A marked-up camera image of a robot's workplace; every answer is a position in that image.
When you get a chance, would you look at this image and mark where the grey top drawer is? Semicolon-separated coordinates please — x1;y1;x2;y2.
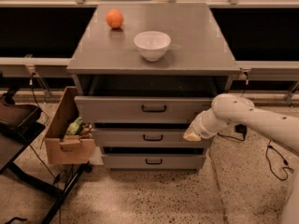
75;75;217;124

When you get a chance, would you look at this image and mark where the black wall cable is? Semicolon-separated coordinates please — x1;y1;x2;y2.
240;70;249;98
28;72;50;126

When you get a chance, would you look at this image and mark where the white ceramic bowl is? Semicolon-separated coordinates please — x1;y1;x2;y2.
134;31;171;62

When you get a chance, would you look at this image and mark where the grey drawer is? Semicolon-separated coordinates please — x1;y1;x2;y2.
93;128;213;148
75;75;217;124
102;154;206;170

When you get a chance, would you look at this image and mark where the orange fruit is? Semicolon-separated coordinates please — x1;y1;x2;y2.
106;9;123;29

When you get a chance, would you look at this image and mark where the brown cardboard box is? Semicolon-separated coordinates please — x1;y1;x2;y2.
45;87;95;164

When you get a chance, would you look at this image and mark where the black cable on floor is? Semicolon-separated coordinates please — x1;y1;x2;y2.
217;131;295;182

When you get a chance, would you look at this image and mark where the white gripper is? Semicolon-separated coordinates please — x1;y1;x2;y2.
183;109;230;142

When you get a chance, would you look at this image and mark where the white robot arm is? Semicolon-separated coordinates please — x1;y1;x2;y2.
183;93;299;224

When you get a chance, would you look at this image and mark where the grey middle drawer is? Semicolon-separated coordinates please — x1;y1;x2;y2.
93;128;213;148

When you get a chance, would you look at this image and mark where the black right wall cable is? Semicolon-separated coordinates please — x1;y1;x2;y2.
240;70;249;98

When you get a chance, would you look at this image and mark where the grey bottom drawer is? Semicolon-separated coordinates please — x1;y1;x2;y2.
102;154;206;170

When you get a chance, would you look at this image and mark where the black left wall cable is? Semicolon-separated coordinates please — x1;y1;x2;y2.
28;72;50;126

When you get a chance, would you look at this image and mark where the black top drawer handle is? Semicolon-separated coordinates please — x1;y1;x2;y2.
141;105;167;113

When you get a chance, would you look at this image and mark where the green bag in box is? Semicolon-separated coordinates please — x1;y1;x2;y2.
65;117;83;135

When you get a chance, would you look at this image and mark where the grey drawer cabinet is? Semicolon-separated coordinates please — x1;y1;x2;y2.
67;2;239;156

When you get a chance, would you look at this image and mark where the black power adapter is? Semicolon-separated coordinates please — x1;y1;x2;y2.
235;124;247;133

